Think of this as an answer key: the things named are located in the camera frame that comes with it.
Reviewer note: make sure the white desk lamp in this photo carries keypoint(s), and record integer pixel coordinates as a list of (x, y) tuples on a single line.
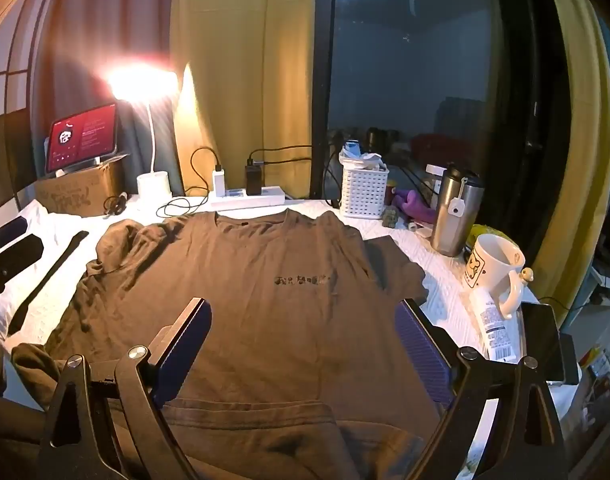
[(154, 187)]

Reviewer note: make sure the grey-green small figure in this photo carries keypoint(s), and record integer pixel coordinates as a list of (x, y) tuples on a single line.
[(390, 217)]

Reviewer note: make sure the yellow bag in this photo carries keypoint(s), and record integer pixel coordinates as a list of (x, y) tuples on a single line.
[(485, 230)]

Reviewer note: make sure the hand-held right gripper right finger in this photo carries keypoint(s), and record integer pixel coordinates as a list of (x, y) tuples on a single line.
[(420, 350)]

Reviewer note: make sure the crumpled white paper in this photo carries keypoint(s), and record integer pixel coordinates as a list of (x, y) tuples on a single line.
[(367, 161)]

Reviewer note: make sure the white tea bag tag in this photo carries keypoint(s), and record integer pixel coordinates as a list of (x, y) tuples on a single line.
[(456, 205)]

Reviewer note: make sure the black charger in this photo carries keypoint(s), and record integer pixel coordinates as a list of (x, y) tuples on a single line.
[(253, 177)]

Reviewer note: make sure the brown t-shirt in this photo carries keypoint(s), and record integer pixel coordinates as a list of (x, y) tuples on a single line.
[(265, 320)]

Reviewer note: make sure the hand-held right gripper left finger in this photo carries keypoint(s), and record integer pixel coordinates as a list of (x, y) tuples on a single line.
[(185, 350)]

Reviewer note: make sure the dark green curtain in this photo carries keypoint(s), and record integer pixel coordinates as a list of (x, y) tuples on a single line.
[(130, 140)]

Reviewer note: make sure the white-lidded jar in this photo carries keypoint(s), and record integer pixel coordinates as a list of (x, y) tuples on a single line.
[(435, 180)]

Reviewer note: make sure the white charger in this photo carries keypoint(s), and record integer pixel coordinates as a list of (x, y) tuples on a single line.
[(219, 180)]

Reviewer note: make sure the white tablet stand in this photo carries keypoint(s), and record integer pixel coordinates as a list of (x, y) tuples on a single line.
[(96, 161)]

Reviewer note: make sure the white cloth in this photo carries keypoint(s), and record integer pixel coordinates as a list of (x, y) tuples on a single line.
[(32, 217)]

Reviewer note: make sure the tablet with red screen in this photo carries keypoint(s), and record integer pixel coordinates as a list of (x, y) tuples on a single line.
[(80, 135)]

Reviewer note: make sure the white tube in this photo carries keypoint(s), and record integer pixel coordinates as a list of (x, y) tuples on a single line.
[(495, 330)]

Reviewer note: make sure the white plastic basket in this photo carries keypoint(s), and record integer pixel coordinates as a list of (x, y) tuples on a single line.
[(365, 190)]

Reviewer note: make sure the brown cardboard box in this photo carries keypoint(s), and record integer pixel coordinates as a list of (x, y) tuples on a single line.
[(75, 190)]

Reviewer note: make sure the stainless steel tumbler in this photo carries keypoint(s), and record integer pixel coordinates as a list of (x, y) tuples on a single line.
[(450, 230)]

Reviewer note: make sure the purple cloth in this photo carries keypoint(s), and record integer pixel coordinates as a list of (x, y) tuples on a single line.
[(415, 205)]

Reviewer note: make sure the black smartphone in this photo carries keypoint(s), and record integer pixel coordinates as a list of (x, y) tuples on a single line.
[(540, 340)]

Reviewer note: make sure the white power strip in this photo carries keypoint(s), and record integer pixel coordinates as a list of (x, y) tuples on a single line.
[(250, 199)]

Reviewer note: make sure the white printed mug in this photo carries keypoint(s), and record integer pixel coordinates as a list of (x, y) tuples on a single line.
[(490, 265)]

